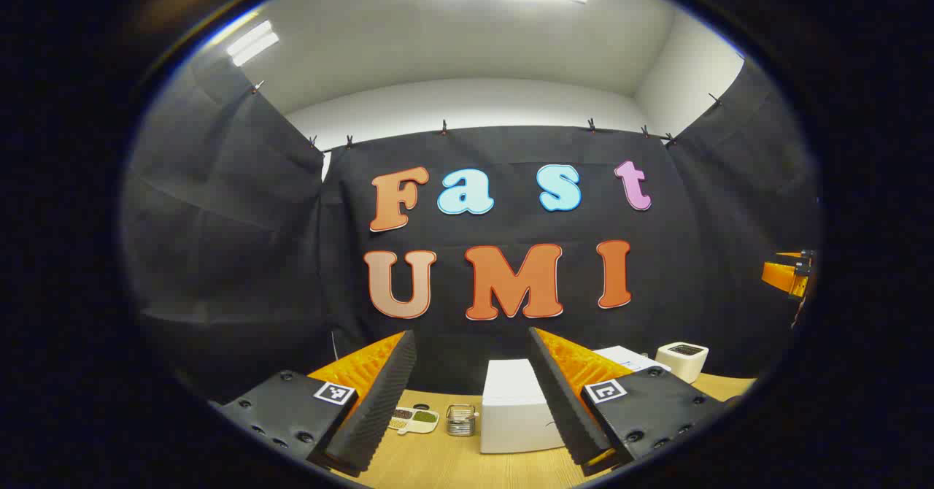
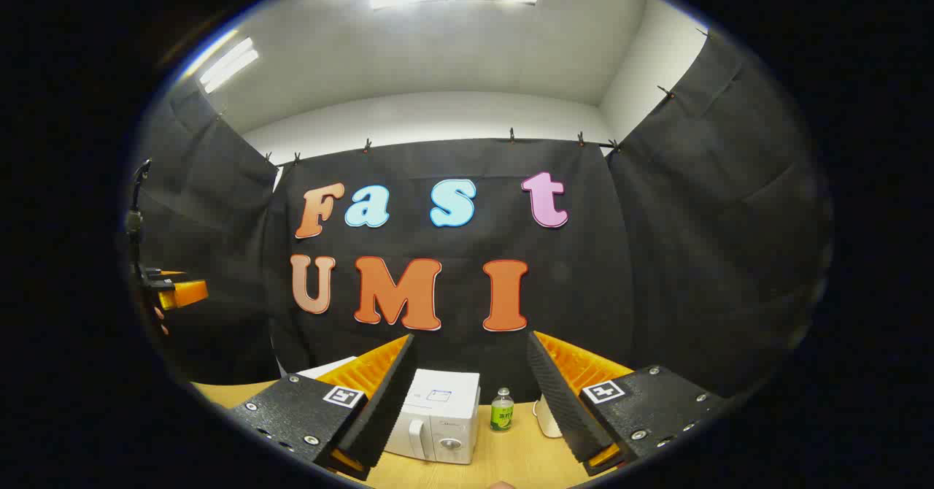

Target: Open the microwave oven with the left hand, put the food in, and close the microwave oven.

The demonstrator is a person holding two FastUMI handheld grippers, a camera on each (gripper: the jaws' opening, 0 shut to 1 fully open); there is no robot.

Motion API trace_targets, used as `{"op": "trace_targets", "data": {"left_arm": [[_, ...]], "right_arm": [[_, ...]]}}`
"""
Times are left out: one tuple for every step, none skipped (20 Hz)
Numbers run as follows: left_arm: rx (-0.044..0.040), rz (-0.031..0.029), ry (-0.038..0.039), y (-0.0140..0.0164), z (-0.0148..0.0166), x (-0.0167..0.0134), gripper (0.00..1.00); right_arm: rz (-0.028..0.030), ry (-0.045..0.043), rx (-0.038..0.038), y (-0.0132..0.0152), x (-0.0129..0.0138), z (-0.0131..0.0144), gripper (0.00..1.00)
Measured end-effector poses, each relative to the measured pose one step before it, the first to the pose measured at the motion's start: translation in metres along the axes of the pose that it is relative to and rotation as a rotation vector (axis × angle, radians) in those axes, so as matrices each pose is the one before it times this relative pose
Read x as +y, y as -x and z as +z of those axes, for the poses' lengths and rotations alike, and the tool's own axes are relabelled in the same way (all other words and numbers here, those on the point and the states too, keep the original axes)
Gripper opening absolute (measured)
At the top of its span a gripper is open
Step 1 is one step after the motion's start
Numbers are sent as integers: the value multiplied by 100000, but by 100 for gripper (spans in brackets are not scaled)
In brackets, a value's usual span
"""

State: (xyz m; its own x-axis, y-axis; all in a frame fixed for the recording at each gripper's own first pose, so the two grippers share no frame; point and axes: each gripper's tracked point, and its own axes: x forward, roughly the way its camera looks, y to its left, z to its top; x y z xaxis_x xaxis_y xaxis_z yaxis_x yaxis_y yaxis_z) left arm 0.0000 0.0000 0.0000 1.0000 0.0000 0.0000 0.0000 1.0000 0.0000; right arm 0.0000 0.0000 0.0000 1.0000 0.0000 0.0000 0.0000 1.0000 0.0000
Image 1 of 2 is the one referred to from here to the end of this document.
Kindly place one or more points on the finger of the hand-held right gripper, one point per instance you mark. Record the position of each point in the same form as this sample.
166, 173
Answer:
781, 274

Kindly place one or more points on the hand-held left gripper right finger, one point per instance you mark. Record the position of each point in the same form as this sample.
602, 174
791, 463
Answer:
565, 401

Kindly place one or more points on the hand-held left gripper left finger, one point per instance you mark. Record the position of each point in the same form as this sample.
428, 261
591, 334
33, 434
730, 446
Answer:
379, 401

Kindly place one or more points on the white microwave oven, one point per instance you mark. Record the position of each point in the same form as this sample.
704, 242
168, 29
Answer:
514, 409

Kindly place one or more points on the small white divided dish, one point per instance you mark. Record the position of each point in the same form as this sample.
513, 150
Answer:
414, 419

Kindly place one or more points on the cream white toaster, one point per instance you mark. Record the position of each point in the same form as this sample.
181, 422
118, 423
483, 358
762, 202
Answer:
682, 363

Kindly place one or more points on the black backdrop cloth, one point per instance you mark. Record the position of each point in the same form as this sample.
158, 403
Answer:
233, 255

